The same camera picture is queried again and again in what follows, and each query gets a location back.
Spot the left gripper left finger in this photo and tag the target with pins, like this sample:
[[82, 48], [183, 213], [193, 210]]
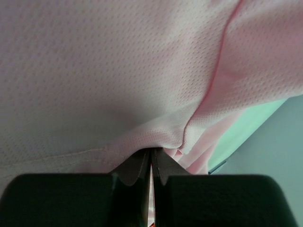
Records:
[[130, 203]]

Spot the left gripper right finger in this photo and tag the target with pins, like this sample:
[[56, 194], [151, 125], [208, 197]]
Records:
[[173, 192]]

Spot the pink t shirt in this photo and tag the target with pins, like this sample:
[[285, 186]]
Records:
[[84, 84]]

